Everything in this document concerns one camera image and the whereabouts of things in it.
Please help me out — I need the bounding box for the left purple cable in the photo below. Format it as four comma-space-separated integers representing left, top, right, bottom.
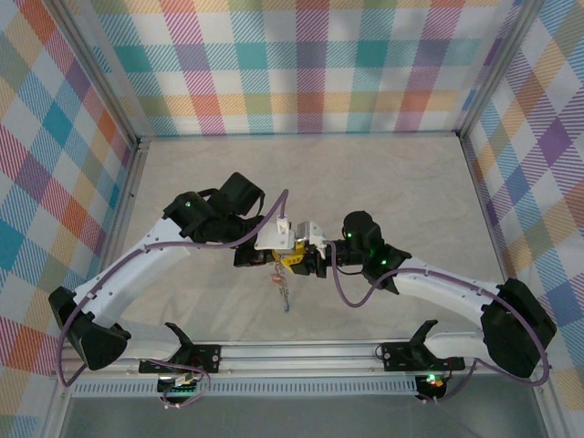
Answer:
57, 189, 291, 410

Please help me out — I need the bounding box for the aluminium frame leg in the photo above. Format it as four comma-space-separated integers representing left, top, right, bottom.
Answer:
43, 378, 77, 438
528, 378, 565, 438

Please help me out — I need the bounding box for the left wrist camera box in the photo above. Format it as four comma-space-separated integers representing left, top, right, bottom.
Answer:
253, 220, 298, 253

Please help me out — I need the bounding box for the electronics board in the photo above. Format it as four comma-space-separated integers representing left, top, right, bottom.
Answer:
418, 371, 447, 399
156, 373, 204, 399

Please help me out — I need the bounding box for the aluminium back rail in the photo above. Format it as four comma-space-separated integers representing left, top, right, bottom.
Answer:
139, 129, 462, 141

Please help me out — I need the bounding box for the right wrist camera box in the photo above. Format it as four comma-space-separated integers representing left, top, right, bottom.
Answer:
294, 220, 329, 257

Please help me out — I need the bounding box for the slotted grey cable duct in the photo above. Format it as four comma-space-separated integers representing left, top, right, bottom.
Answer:
70, 377, 421, 399

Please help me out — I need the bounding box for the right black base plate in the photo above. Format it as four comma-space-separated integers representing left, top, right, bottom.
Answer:
380, 340, 467, 372

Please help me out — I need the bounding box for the aluminium mounting rail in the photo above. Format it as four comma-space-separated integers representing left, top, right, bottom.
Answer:
58, 339, 556, 381

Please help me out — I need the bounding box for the aluminium side rail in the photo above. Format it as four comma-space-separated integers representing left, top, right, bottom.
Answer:
90, 139, 150, 293
458, 134, 516, 284

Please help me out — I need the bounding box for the purple cable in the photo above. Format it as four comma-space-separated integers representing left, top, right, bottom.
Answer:
328, 253, 553, 406
57, 189, 291, 410

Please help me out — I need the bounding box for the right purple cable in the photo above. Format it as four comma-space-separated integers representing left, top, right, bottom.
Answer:
328, 253, 553, 406

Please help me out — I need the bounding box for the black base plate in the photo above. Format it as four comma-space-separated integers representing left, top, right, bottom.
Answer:
138, 344, 224, 375
380, 340, 467, 372

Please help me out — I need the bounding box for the left electronics board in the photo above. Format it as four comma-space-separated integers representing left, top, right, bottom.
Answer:
156, 373, 204, 399

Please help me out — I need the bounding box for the aluminium frame post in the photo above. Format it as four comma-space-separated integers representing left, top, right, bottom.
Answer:
53, 0, 151, 151
454, 0, 548, 139

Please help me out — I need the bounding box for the right electronics board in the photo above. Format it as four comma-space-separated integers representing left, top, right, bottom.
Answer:
418, 371, 447, 399

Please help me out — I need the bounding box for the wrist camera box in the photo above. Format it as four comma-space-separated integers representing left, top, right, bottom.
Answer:
253, 220, 298, 253
294, 220, 329, 257

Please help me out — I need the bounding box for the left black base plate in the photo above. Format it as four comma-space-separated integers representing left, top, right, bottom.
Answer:
138, 344, 224, 375

